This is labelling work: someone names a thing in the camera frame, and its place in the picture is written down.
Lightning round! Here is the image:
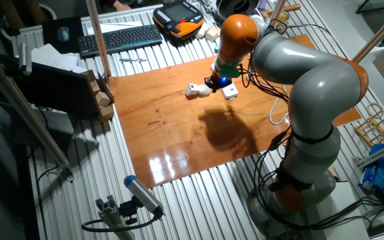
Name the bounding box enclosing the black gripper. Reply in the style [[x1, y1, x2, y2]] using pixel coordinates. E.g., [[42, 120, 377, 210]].
[[203, 75, 233, 95]]

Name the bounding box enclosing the white bulb holder with bulb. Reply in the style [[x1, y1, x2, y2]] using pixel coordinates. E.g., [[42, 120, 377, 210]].
[[185, 83, 212, 98]]

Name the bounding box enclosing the bystander hand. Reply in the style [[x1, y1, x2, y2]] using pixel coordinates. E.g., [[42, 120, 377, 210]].
[[113, 0, 133, 11]]

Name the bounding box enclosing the white power strip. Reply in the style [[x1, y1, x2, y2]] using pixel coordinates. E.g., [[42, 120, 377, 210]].
[[220, 81, 239, 101]]

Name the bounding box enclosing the small wooden cube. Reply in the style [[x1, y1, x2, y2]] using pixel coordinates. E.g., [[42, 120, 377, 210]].
[[205, 25, 221, 43]]

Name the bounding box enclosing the white rounded object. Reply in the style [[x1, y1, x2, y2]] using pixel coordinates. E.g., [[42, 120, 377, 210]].
[[194, 22, 210, 39]]

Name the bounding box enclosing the wooden board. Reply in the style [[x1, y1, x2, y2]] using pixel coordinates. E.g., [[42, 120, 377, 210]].
[[107, 33, 363, 190]]

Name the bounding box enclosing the orange and black teach pendant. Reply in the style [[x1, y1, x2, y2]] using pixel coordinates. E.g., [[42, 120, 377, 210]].
[[152, 0, 206, 39]]

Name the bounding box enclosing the black filament spool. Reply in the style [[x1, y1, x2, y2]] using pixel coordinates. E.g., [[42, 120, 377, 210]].
[[215, 0, 260, 19]]

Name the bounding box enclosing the black keyboard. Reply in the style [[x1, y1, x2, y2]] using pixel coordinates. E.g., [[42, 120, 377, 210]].
[[77, 23, 163, 58]]

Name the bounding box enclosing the wooden mallet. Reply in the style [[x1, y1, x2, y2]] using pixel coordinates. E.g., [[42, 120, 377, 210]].
[[260, 3, 302, 23]]

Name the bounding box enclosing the grey computer mouse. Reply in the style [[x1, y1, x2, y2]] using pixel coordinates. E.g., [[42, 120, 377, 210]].
[[57, 26, 71, 43]]

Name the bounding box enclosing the black monitor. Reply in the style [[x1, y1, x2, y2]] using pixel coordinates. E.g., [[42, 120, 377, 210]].
[[0, 53, 95, 119]]

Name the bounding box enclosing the white paper stack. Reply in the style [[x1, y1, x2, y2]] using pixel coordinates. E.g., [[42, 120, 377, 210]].
[[31, 43, 88, 74]]

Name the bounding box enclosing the black mouse pad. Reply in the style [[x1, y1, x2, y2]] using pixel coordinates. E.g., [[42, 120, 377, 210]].
[[41, 16, 85, 54]]

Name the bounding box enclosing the wooden rack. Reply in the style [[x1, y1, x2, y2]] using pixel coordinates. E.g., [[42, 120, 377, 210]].
[[354, 102, 384, 148]]

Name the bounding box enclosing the grey metal tripod bar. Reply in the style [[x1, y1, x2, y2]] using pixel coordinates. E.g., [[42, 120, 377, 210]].
[[0, 46, 75, 183]]

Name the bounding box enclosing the white power strip cable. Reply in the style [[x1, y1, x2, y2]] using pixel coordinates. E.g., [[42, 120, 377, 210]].
[[269, 83, 290, 127]]

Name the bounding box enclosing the silver camera with blue end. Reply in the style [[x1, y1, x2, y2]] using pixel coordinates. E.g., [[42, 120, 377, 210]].
[[123, 175, 165, 216]]

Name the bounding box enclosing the aluminium profile post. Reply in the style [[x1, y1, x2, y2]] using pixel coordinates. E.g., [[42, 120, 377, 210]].
[[95, 195, 135, 240]]

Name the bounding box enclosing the black camera cable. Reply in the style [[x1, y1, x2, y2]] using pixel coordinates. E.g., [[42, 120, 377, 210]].
[[81, 213, 161, 233]]

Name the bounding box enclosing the silver side camera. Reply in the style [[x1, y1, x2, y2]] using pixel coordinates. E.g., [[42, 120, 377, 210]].
[[17, 41, 33, 76]]

